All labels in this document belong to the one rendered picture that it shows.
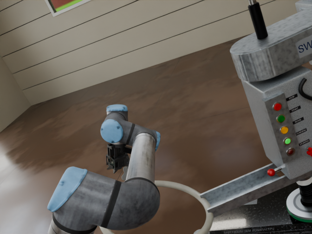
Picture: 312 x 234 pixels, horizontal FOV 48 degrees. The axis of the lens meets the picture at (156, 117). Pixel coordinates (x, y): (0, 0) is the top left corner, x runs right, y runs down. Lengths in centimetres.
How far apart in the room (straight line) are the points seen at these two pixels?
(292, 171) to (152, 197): 77
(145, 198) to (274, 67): 69
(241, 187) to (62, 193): 100
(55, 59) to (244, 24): 469
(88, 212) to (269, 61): 81
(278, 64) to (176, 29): 666
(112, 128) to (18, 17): 815
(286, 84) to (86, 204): 84
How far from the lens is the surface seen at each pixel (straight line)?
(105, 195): 83
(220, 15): 769
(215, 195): 163
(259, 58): 128
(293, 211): 176
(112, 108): 146
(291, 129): 140
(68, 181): 83
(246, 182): 165
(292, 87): 136
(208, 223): 147
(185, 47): 798
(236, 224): 186
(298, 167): 152
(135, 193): 85
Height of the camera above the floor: 210
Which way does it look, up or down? 22 degrees down
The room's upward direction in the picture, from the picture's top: 25 degrees counter-clockwise
